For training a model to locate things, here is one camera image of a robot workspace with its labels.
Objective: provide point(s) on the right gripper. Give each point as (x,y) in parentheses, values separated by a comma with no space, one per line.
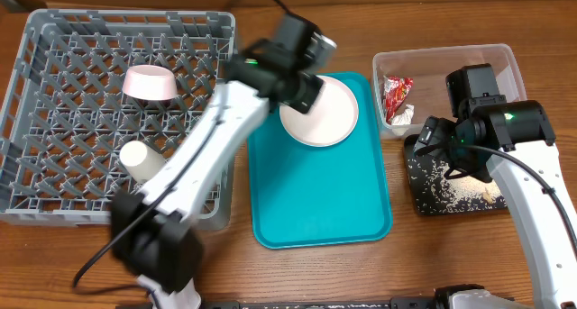
(433,135)

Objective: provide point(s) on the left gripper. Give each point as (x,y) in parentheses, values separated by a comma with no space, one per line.
(306,102)

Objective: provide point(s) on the white napkin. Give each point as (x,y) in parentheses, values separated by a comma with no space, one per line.
(405,118)

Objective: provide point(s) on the red ketchup packet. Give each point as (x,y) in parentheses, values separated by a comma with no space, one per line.
(395,91)

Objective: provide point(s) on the white round plate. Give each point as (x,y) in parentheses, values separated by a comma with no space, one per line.
(330,120)

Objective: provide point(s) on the pink bowl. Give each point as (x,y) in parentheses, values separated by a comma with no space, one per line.
(150,83)

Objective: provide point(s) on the white paper cup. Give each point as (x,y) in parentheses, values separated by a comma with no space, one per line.
(141,161)

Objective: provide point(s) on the grey bowl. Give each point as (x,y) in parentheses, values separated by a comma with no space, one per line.
(320,52)

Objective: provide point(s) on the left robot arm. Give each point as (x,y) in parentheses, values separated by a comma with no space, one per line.
(153,229)

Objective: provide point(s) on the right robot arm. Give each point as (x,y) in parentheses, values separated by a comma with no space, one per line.
(513,144)

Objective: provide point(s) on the black tray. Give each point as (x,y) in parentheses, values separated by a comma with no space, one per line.
(435,195)

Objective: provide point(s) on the clear plastic bin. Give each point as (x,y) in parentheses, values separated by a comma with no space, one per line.
(428,68)

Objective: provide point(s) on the teal plastic tray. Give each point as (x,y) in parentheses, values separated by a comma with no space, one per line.
(304,196)

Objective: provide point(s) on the grey plastic dish rack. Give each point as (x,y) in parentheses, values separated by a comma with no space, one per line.
(65,116)

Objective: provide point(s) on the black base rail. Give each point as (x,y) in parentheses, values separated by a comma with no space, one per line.
(462,296)

